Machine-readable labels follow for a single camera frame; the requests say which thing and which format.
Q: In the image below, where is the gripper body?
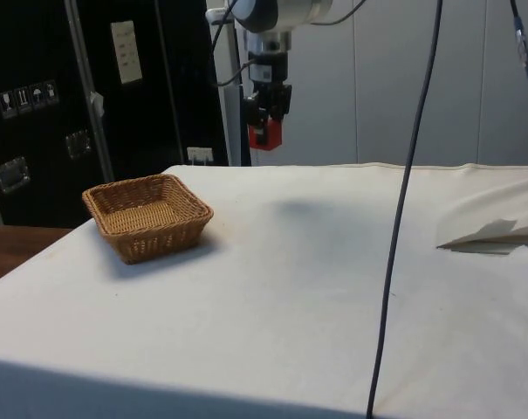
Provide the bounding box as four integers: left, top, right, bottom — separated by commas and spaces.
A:
247, 51, 289, 86

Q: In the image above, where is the red cube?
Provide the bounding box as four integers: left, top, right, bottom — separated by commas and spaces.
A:
248, 117, 284, 152

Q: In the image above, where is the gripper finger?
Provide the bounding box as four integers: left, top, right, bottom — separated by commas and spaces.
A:
241, 82, 270, 132
269, 83, 293, 123

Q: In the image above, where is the black cabinet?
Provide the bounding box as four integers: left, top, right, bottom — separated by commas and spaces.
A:
0, 0, 230, 229

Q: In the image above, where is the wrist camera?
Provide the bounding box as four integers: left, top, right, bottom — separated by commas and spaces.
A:
245, 31, 292, 54

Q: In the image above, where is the square wicker basket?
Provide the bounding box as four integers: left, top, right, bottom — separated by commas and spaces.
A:
81, 173, 215, 266

